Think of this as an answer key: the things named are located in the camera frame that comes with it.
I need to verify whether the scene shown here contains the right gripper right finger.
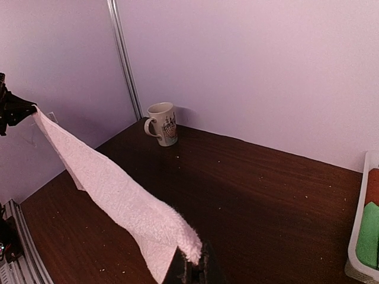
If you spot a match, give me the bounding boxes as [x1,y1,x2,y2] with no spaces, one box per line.
[198,240,225,284]

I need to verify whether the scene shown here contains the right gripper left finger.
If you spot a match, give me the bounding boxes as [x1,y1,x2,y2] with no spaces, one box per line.
[162,248,195,284]

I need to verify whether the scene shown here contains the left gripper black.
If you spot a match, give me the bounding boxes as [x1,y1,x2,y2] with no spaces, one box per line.
[0,73,37,136]

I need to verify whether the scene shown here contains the pink towel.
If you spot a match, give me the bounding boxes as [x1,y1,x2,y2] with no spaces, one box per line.
[32,109,202,283]

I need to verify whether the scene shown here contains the white plastic basket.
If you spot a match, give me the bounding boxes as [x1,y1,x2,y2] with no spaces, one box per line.
[345,150,378,283]

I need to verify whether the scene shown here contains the beige ceramic mug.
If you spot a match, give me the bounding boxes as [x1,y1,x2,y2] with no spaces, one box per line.
[144,102,178,147]

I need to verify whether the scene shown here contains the green rolled towel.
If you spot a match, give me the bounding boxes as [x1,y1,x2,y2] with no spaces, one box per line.
[356,202,378,269]

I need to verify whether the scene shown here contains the aluminium front rail frame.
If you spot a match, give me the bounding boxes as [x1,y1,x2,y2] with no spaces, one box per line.
[1,200,53,284]

